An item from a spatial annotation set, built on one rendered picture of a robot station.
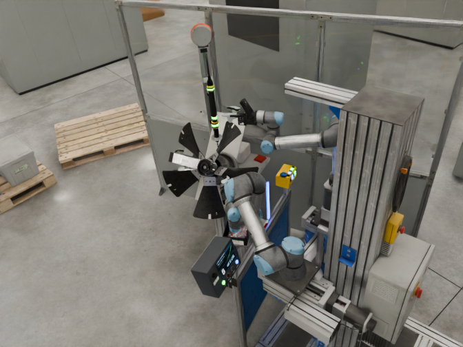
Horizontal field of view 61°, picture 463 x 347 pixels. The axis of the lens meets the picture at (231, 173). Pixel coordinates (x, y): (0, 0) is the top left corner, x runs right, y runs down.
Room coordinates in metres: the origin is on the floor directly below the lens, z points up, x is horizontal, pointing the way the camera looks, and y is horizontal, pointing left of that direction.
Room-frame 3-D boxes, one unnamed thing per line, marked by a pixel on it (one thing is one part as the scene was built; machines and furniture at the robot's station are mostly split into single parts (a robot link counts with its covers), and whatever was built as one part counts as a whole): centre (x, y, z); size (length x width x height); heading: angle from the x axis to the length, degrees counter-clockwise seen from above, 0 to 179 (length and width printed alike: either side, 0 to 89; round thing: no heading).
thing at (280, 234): (1.88, -0.18, 0.45); 0.82 x 0.02 x 0.66; 148
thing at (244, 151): (2.75, -0.07, 0.92); 0.17 x 0.16 x 0.11; 148
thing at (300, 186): (2.76, -0.31, 0.50); 2.59 x 0.03 x 0.91; 58
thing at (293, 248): (1.37, -0.27, 1.20); 0.13 x 0.12 x 0.14; 112
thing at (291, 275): (1.37, -0.28, 1.09); 0.15 x 0.15 x 0.10
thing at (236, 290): (1.51, 0.04, 0.39); 0.04 x 0.04 x 0.78; 58
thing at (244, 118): (2.07, -0.13, 1.63); 0.12 x 0.08 x 0.09; 68
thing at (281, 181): (2.21, -0.39, 1.02); 0.16 x 0.10 x 0.11; 148
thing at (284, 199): (1.88, -0.18, 0.82); 0.90 x 0.04 x 0.08; 148
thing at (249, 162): (2.68, -0.12, 0.85); 0.36 x 0.24 x 0.03; 58
